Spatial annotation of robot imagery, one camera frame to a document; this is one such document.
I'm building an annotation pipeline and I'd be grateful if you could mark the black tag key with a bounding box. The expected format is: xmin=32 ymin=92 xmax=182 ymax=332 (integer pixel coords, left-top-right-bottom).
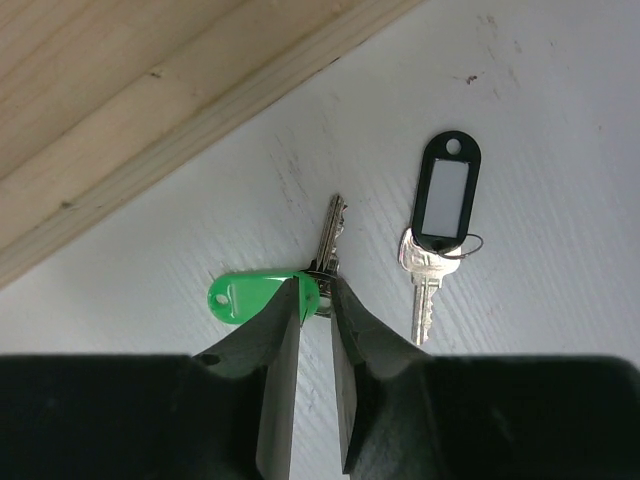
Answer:
xmin=398 ymin=130 xmax=484 ymax=346

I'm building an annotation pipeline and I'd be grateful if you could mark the wooden rack stand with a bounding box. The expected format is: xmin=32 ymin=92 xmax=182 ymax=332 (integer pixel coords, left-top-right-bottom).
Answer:
xmin=1 ymin=1 xmax=411 ymax=284

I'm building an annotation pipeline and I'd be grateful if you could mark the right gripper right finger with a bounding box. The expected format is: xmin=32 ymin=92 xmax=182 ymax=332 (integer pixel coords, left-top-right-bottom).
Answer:
xmin=331 ymin=278 xmax=639 ymax=479

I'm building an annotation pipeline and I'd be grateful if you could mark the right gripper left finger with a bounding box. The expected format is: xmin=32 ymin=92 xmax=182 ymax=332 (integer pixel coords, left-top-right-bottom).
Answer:
xmin=1 ymin=279 xmax=299 ymax=479

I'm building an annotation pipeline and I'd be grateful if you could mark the green tag key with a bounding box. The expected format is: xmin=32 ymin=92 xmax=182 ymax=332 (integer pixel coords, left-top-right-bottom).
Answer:
xmin=207 ymin=194 xmax=347 ymax=325

